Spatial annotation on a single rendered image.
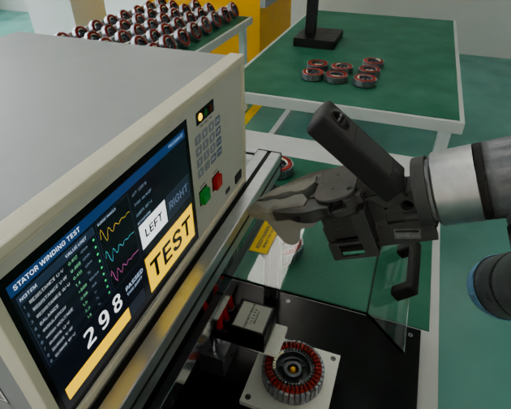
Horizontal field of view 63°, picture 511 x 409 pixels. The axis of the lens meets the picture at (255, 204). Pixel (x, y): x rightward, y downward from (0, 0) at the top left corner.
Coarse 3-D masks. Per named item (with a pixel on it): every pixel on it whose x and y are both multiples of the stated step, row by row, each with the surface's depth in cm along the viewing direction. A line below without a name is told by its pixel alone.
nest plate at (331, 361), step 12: (288, 360) 80; (324, 360) 80; (336, 360) 80; (252, 372) 78; (324, 372) 78; (336, 372) 78; (252, 384) 76; (324, 384) 76; (252, 396) 74; (264, 396) 74; (324, 396) 74; (252, 408) 73; (264, 408) 72; (276, 408) 72; (288, 408) 72; (300, 408) 72; (312, 408) 72; (324, 408) 72
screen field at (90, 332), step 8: (120, 288) 40; (120, 296) 40; (112, 304) 39; (120, 304) 40; (104, 312) 38; (112, 312) 39; (96, 320) 37; (104, 320) 38; (112, 320) 40; (88, 328) 36; (96, 328) 37; (104, 328) 38; (88, 336) 36; (96, 336) 38; (88, 344) 37
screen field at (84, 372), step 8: (136, 296) 43; (144, 296) 45; (136, 304) 43; (128, 312) 42; (120, 320) 41; (128, 320) 42; (112, 328) 40; (120, 328) 41; (112, 336) 40; (104, 344) 39; (96, 352) 38; (104, 352) 39; (88, 360) 37; (96, 360) 38; (88, 368) 37; (80, 376) 37; (72, 384) 36; (80, 384) 37; (72, 392) 36
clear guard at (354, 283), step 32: (256, 224) 68; (320, 224) 68; (256, 256) 62; (288, 256) 62; (320, 256) 62; (384, 256) 63; (288, 288) 57; (320, 288) 57; (352, 288) 57; (384, 288) 59; (384, 320) 55
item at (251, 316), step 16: (240, 304) 73; (256, 304) 73; (240, 320) 70; (256, 320) 70; (272, 320) 71; (224, 336) 71; (240, 336) 70; (256, 336) 68; (272, 336) 72; (272, 352) 70
